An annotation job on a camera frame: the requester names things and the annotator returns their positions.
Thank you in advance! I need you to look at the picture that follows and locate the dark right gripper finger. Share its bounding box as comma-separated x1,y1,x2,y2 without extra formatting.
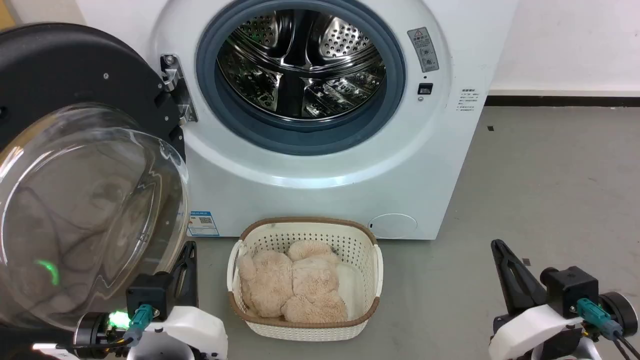
490,239,549,313
495,260,532,317

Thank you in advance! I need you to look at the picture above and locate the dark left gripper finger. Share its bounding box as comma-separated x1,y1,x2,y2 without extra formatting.
181,241,199,308
168,250,189,310

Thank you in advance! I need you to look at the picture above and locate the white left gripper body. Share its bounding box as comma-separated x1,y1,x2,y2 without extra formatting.
127,305,229,360

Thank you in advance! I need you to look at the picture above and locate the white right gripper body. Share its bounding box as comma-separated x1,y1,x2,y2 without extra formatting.
488,303,603,360

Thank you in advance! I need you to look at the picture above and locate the white front-load washing machine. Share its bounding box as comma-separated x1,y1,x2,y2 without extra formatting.
75,0,521,241

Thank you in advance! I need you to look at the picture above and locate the black washing machine door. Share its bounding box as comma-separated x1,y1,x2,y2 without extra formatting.
0,22,192,332

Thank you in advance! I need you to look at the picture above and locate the metal door hinge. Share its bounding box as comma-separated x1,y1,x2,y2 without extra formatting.
160,54,199,125

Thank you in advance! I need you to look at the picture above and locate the blue energy sticker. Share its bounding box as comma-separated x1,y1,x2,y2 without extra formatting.
187,211,221,237

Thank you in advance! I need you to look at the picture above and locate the white laundry basket brown rim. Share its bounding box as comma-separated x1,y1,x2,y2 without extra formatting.
227,216,384,342

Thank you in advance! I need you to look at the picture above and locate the beige plush toy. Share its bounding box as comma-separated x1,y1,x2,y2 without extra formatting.
237,240,349,324

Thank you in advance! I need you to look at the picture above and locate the round white filter cover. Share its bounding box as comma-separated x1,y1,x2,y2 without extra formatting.
367,213,418,239

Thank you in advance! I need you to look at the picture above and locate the stainless steel drum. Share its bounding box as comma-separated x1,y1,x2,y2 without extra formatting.
216,9,387,122

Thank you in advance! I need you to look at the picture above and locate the grey warning label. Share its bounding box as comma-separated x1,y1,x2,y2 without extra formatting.
407,27,440,74

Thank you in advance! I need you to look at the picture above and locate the teal left camera cable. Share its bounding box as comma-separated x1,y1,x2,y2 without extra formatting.
107,303,154,348

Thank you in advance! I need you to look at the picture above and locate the teal camera cable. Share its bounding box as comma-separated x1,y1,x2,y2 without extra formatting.
107,303,154,348
576,298,640,360

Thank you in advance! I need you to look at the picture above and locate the teal right camera cable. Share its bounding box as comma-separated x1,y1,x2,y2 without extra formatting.
576,298,640,360

